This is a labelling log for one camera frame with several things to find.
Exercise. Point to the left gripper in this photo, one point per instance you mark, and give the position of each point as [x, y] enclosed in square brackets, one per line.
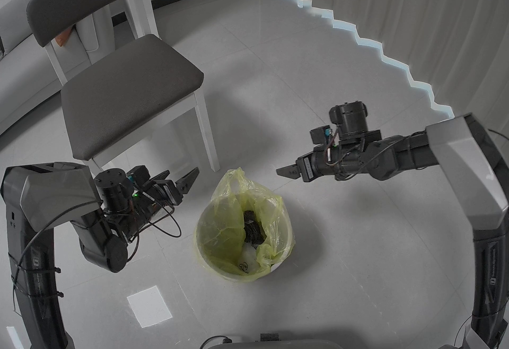
[167, 194]

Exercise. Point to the crumpled black plastic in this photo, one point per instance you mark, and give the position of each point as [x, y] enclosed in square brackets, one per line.
[253, 228]

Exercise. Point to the white chair with grey seat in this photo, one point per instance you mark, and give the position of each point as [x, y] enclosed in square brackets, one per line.
[127, 85]

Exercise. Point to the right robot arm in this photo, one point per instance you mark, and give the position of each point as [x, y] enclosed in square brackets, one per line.
[449, 140]

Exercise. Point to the white trash bin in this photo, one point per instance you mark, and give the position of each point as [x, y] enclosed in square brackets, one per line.
[283, 256]

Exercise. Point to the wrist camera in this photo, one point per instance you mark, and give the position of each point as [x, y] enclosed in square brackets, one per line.
[319, 135]
[138, 174]

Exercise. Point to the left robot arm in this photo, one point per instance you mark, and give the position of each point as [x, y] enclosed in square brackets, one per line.
[51, 188]

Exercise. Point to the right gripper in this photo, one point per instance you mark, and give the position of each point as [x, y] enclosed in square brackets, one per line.
[322, 164]

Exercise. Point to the white curtain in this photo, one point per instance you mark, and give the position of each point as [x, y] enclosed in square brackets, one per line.
[397, 1]

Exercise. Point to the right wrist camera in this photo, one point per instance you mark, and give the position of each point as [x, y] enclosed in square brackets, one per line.
[319, 135]

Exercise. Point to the crumpled white paper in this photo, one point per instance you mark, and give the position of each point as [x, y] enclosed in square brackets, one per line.
[249, 258]

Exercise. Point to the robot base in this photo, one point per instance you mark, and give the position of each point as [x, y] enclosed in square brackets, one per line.
[278, 345]

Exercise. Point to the pale grey sofa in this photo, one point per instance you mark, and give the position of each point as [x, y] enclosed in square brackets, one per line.
[24, 61]

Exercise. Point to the yellow plastic bag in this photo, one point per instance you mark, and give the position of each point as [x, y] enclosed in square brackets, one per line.
[222, 256]

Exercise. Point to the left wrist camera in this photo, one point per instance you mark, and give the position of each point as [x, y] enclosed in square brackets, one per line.
[138, 174]

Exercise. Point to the small orange item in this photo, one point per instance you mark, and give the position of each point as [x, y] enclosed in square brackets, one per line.
[63, 37]

